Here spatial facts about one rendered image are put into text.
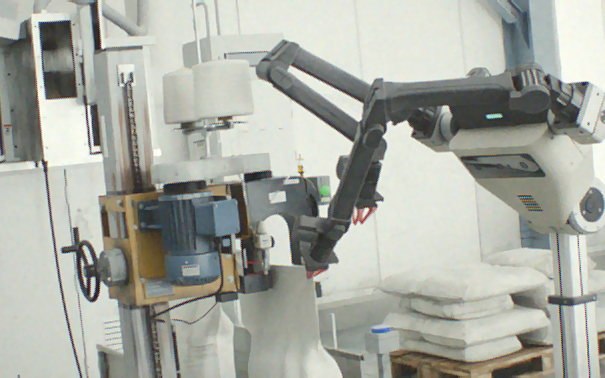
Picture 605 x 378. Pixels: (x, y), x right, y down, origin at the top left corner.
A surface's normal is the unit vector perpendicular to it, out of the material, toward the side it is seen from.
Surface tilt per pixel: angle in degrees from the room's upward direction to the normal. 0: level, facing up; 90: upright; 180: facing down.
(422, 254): 90
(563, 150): 90
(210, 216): 90
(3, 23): 90
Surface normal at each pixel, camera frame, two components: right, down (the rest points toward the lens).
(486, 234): 0.49, 0.00
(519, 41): -0.87, 0.11
